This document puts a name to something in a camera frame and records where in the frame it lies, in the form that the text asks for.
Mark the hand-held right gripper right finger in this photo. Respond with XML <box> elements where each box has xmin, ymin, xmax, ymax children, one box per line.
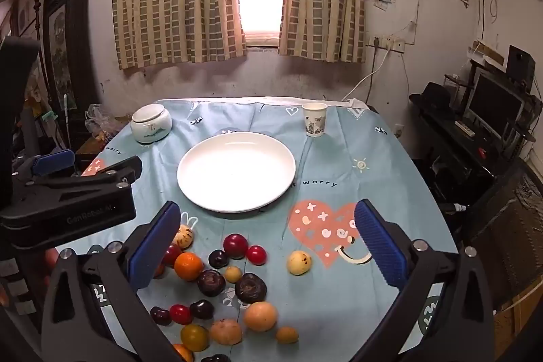
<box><xmin>353</xmin><ymin>198</ymin><xmax>497</xmax><ymax>362</ymax></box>

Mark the clear plastic bag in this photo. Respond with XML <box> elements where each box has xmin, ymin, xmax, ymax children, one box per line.
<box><xmin>85</xmin><ymin>104</ymin><xmax>128</xmax><ymax>142</ymax></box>

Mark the white cable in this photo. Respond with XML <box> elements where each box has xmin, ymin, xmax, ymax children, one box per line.
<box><xmin>340</xmin><ymin>47</ymin><xmax>390</xmax><ymax>102</ymax></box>

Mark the white green stick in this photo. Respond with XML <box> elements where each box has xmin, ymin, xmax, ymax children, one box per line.
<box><xmin>63</xmin><ymin>94</ymin><xmax>71</xmax><ymax>147</ymax></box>

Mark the black speaker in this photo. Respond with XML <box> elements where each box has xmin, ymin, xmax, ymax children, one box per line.
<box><xmin>507</xmin><ymin>45</ymin><xmax>536</xmax><ymax>85</ymax></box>

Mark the orange mandarin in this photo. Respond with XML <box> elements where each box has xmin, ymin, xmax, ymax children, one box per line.
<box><xmin>174</xmin><ymin>252</ymin><xmax>204</xmax><ymax>282</ymax></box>

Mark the orange yellow round fruit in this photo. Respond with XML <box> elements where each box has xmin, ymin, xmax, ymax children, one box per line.
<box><xmin>172</xmin><ymin>343</ymin><xmax>195</xmax><ymax>362</ymax></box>

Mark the person's left hand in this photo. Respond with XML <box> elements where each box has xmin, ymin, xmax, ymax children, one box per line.
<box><xmin>44</xmin><ymin>249</ymin><xmax>60</xmax><ymax>287</ymax></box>

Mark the white oval plate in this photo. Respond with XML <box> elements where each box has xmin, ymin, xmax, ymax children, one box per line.
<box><xmin>177</xmin><ymin>132</ymin><xmax>297</xmax><ymax>214</ymax></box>

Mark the white remote control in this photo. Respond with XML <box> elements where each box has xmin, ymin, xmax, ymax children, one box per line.
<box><xmin>455</xmin><ymin>119</ymin><xmax>476</xmax><ymax>138</ymax></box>

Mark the dark wrinkled passion fruit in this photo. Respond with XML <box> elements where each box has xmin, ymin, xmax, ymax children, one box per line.
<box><xmin>235</xmin><ymin>273</ymin><xmax>268</xmax><ymax>303</ymax></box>

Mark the dark red cherry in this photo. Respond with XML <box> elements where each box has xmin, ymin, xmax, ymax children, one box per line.
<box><xmin>150</xmin><ymin>306</ymin><xmax>172</xmax><ymax>326</ymax></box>

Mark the printed paper cup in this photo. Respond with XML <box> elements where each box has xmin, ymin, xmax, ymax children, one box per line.
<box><xmin>302</xmin><ymin>102</ymin><xmax>328</xmax><ymax>138</ymax></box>

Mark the dark red plum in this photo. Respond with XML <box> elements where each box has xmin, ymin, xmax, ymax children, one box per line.
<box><xmin>223</xmin><ymin>233</ymin><xmax>249</xmax><ymax>260</ymax></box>
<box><xmin>162</xmin><ymin>243</ymin><xmax>183</xmax><ymax>266</ymax></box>

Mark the speckled beige fruit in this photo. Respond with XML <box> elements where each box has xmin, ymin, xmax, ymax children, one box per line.
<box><xmin>172</xmin><ymin>224</ymin><xmax>196</xmax><ymax>251</ymax></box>

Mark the white ceramic lidded jar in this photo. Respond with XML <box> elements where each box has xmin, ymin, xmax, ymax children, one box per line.
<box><xmin>131</xmin><ymin>104</ymin><xmax>172</xmax><ymax>144</ymax></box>

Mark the yellow green tomato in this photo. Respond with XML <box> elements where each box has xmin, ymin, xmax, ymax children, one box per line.
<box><xmin>180</xmin><ymin>324</ymin><xmax>210</xmax><ymax>351</ymax></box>

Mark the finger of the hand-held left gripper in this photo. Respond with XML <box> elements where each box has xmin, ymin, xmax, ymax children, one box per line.
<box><xmin>31</xmin><ymin>156</ymin><xmax>143</xmax><ymax>202</ymax></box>
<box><xmin>12</xmin><ymin>149</ymin><xmax>76</xmax><ymax>187</ymax></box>

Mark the red cherry tomato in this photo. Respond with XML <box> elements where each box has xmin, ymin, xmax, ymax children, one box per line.
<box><xmin>246</xmin><ymin>245</ymin><xmax>268</xmax><ymax>266</ymax></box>
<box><xmin>169</xmin><ymin>304</ymin><xmax>193</xmax><ymax>325</ymax></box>

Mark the black desk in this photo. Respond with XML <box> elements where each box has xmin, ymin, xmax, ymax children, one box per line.
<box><xmin>418</xmin><ymin>103</ymin><xmax>531</xmax><ymax>214</ymax></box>

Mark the dark framed painting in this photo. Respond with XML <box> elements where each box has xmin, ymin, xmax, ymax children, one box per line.
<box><xmin>42</xmin><ymin>0</ymin><xmax>100</xmax><ymax>134</ymax></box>

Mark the light blue printed tablecloth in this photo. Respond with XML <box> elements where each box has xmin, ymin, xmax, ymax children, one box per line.
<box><xmin>55</xmin><ymin>95</ymin><xmax>461</xmax><ymax>362</ymax></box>

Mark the white power strip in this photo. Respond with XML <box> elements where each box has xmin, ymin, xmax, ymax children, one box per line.
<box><xmin>368</xmin><ymin>35</ymin><xmax>406</xmax><ymax>51</ymax></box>

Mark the black mesh panel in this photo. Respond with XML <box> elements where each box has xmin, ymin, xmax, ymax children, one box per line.
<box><xmin>462</xmin><ymin>158</ymin><xmax>543</xmax><ymax>309</ymax></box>

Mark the pale yellow loquat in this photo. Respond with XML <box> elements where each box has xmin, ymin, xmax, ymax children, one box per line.
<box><xmin>287</xmin><ymin>250</ymin><xmax>312</xmax><ymax>275</ymax></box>

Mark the cardboard box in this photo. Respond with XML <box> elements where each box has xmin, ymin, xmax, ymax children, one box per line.
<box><xmin>494</xmin><ymin>294</ymin><xmax>535</xmax><ymax>350</ymax></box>

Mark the small wooden side table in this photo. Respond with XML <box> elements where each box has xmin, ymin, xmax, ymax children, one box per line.
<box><xmin>74</xmin><ymin>114</ymin><xmax>134</xmax><ymax>159</ymax></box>

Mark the computer monitor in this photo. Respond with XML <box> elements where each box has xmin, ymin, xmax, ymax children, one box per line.
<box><xmin>466</xmin><ymin>71</ymin><xmax>527</xmax><ymax>142</ymax></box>

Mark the small yellow kumquat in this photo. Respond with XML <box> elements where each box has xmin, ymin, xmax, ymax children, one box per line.
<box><xmin>275</xmin><ymin>326</ymin><xmax>299</xmax><ymax>344</ymax></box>

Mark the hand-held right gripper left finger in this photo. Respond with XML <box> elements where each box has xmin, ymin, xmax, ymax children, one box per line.
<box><xmin>40</xmin><ymin>201</ymin><xmax>182</xmax><ymax>362</ymax></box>

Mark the black hat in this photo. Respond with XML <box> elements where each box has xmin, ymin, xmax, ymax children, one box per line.
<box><xmin>408</xmin><ymin>82</ymin><xmax>455</xmax><ymax>113</ymax></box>

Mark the dark purple cherry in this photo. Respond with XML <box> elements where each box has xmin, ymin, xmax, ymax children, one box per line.
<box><xmin>208</xmin><ymin>249</ymin><xmax>230</xmax><ymax>269</ymax></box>

